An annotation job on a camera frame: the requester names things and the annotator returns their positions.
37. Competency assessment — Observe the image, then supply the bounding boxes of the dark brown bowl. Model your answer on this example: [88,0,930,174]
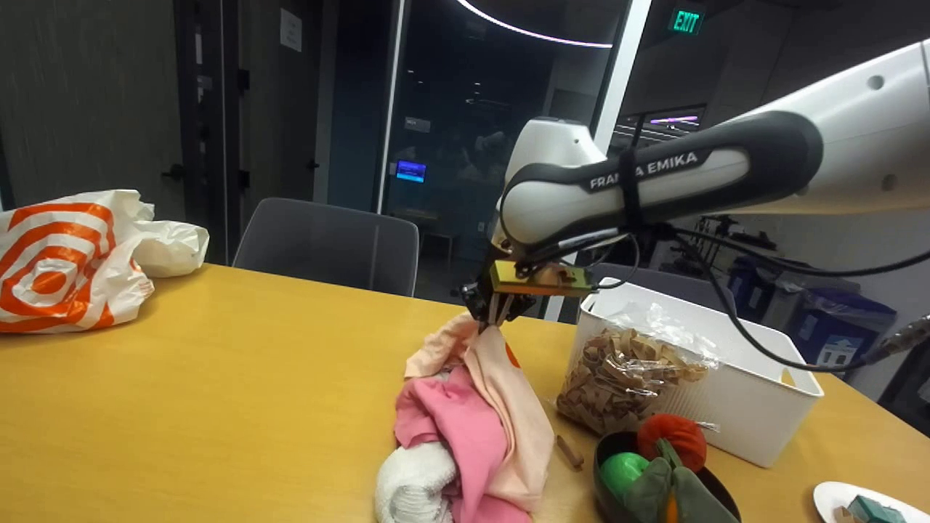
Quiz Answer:
[590,431,744,523]

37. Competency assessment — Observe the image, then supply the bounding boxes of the teal wooden block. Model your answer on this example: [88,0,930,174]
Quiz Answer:
[851,493,910,523]

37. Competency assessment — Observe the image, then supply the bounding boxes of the dark green plush vegetable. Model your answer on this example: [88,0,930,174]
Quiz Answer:
[622,438,739,523]

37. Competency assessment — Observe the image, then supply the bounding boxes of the small brown snack piece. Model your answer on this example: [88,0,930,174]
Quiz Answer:
[551,434,583,473]

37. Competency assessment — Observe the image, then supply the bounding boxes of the bright green toy fruit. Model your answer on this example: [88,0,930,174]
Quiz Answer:
[596,450,650,500]

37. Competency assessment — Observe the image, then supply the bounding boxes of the beige cloth orange print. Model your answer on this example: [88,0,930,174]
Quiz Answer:
[404,313,558,511]

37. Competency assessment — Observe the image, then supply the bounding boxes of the red toy apple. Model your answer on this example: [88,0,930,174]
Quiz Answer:
[634,413,710,473]

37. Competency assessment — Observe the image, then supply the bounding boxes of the white plastic basket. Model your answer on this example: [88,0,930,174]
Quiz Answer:
[574,280,826,470]

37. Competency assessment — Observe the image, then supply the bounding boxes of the blue lit display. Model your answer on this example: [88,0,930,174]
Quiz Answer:
[388,158,431,187]

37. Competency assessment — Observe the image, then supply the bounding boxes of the white paper plate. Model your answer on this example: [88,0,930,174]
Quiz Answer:
[811,480,930,523]

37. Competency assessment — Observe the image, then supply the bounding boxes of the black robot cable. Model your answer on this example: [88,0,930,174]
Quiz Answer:
[666,219,930,377]

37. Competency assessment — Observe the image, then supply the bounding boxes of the clear bag brown snacks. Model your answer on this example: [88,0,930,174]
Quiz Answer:
[551,288,720,438]

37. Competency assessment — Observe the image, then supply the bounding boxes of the blue bin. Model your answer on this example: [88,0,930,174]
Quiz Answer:
[784,285,897,368]

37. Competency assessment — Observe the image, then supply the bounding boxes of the white paper door sign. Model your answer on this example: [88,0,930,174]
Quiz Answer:
[275,6,306,53]

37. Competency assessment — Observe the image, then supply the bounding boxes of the white terry towel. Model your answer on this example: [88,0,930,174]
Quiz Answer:
[372,438,460,523]

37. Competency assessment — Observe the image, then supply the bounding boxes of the grey office chair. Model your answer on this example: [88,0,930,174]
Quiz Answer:
[229,197,422,299]

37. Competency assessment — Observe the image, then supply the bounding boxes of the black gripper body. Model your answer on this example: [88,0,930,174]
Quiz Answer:
[461,275,545,326]

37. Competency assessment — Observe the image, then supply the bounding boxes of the orange white plastic bag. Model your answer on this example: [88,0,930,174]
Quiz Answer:
[0,187,211,338]

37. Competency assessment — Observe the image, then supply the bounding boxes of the green exit sign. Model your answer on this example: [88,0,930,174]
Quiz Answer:
[667,9,702,38]

